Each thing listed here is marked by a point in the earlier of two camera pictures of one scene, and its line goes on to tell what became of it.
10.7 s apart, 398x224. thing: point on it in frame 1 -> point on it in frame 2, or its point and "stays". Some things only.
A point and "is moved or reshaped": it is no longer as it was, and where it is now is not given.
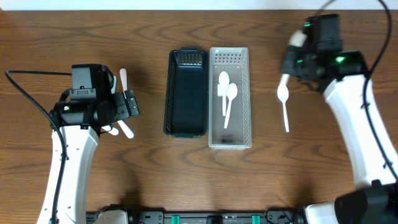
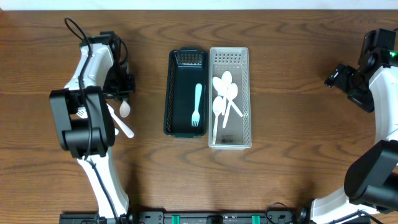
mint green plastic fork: x=113 y=89 is moved or reshaped
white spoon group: x=283 y=94 -> x=217 y=107
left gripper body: x=126 y=104 -> x=125 y=83
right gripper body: x=300 y=63 -> x=356 y=84
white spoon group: x=232 y=93 stays
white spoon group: x=285 y=78 -> x=221 y=88
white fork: x=129 y=133 stays
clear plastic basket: x=236 y=61 stays
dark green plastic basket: x=186 y=99 stays
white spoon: x=224 y=79 stays
